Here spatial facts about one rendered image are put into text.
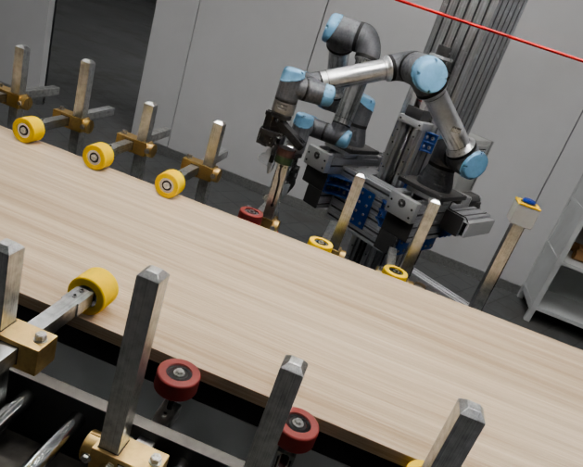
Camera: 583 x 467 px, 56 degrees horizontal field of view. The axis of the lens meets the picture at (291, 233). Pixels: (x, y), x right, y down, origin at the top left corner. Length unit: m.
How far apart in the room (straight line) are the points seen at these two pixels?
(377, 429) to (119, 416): 0.47
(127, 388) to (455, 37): 2.09
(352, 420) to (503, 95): 3.55
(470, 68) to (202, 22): 2.75
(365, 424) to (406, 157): 1.62
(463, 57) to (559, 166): 2.13
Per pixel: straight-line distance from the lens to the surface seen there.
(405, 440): 1.10
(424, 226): 1.80
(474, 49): 2.51
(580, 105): 4.45
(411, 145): 2.50
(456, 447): 0.81
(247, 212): 1.77
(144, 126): 1.96
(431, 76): 1.98
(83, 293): 1.09
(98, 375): 1.22
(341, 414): 1.08
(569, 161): 4.50
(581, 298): 4.84
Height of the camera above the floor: 1.55
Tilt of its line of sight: 22 degrees down
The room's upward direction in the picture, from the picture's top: 19 degrees clockwise
